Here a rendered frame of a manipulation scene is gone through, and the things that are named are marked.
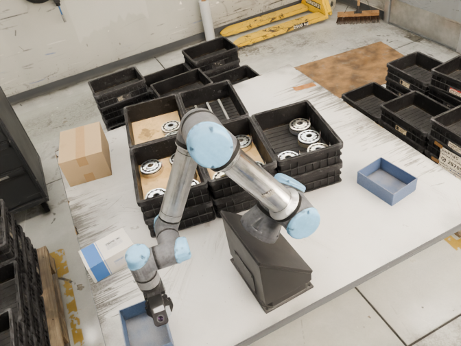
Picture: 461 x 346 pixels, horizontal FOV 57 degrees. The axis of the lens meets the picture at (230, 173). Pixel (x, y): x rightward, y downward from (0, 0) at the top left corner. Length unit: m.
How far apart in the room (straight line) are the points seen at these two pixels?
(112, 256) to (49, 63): 3.50
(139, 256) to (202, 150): 0.39
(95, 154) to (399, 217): 1.45
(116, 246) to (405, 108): 2.11
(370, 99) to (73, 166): 2.18
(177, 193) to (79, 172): 1.04
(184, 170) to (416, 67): 2.59
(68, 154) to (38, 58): 2.79
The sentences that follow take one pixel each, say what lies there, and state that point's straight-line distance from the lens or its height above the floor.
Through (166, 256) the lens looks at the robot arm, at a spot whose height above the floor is 1.07.
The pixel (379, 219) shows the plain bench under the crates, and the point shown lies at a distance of 1.88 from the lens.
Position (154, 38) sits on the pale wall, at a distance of 5.18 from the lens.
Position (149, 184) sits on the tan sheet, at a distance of 1.98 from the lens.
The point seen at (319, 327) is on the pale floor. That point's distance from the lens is 2.37.
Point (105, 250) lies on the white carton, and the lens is 1.83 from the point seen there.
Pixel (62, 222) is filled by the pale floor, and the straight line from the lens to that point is 3.31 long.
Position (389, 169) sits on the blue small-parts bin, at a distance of 2.07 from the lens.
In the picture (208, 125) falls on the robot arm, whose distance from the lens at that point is 1.13.
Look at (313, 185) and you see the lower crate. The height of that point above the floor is 0.74.
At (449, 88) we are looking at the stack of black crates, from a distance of 3.09.
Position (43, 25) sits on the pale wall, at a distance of 4.92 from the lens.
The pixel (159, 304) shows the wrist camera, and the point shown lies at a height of 0.91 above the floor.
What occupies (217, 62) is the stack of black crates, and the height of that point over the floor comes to 0.52.
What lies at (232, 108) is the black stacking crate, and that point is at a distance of 2.37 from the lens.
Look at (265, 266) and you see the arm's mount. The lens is 1.39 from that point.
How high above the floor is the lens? 2.07
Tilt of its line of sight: 40 degrees down
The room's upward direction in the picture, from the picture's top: 11 degrees counter-clockwise
